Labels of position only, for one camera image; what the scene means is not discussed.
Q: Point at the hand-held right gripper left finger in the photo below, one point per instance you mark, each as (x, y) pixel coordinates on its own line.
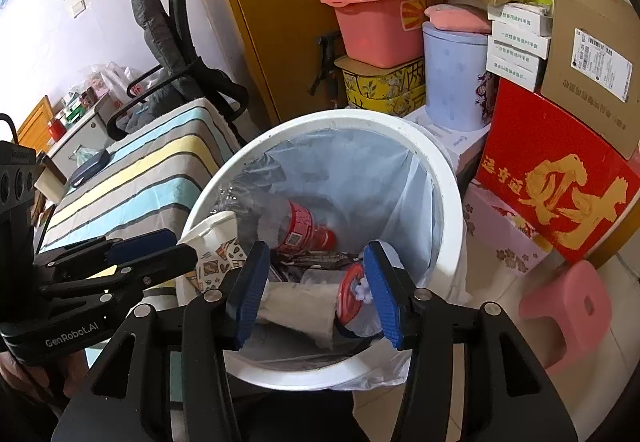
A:
(250, 292)

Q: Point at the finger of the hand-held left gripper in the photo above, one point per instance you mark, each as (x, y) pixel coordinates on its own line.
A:
(165, 262)
(145, 244)

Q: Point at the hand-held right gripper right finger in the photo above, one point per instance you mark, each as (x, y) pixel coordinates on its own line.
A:
(385, 292)

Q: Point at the cream paper cup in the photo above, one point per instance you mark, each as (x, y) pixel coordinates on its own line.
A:
(215, 247)

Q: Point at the brown snack wrapper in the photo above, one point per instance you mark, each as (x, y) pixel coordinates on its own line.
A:
(310, 262)

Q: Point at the clear bottle with red label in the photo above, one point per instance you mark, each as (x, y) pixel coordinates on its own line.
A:
(300, 227)

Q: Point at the white round trash bin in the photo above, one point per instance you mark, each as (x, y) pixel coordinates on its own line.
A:
(440, 202)

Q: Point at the translucent bin liner bag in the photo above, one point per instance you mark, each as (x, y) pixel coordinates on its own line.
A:
(380, 182)

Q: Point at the person's left hand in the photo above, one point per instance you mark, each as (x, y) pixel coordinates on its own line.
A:
(72, 372)

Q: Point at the navy blue case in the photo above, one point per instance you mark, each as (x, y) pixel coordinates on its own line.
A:
(90, 167)

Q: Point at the beige container with brown lid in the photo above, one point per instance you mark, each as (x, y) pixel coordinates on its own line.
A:
(50, 182)

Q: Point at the pink floral box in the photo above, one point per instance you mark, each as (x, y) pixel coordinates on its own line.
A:
(495, 232)

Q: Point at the white nightstand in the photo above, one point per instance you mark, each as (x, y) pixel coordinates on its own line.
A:
(80, 132)

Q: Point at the red jar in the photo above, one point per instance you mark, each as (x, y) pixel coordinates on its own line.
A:
(56, 129)

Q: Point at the green and white carton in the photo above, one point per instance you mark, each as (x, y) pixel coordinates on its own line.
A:
(77, 104)

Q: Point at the white plastic bag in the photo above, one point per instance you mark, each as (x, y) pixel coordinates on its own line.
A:
(120, 82)

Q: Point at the wooden headboard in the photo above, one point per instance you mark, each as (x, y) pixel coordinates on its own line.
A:
(35, 122)

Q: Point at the large white carton box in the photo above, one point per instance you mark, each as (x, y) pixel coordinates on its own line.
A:
(465, 147)

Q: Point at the clear plastic bag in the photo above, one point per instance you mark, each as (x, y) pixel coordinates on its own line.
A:
(95, 79)

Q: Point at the pink plastic stool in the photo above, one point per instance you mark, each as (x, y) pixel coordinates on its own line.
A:
(565, 297)

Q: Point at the yellow patterned box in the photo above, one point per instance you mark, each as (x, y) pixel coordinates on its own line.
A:
(380, 87)

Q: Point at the red gift box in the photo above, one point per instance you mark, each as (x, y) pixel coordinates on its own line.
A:
(540, 142)

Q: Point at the grey chair cushion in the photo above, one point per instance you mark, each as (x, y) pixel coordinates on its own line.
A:
(150, 22)

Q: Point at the lilac bucket with pink lid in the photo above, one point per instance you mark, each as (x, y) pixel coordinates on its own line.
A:
(450, 77)

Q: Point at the black office chair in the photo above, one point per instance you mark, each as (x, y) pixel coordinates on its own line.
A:
(180, 17)

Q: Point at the pink plastic tub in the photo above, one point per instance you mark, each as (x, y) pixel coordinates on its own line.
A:
(380, 37)

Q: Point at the wooden wardrobe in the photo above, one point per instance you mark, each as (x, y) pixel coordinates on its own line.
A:
(280, 12)

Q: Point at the brown cardboard box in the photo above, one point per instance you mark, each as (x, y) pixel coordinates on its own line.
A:
(575, 72)

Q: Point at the white light switch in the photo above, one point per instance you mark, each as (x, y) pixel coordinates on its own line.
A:
(77, 8)

